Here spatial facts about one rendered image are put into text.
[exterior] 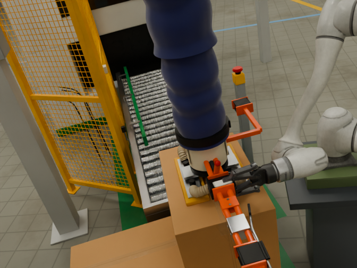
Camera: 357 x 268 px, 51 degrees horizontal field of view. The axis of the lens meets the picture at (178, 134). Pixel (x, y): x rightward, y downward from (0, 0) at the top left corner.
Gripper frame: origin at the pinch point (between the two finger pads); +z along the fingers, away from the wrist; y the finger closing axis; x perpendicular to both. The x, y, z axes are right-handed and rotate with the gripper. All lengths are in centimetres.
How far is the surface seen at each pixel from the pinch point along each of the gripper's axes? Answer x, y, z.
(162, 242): 38, 58, 29
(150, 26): 22, -59, 11
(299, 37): 397, 110, -239
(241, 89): 117, 23, -50
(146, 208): 61, 52, 33
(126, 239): 48, 58, 48
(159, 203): 61, 52, 26
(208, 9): 19, -60, -9
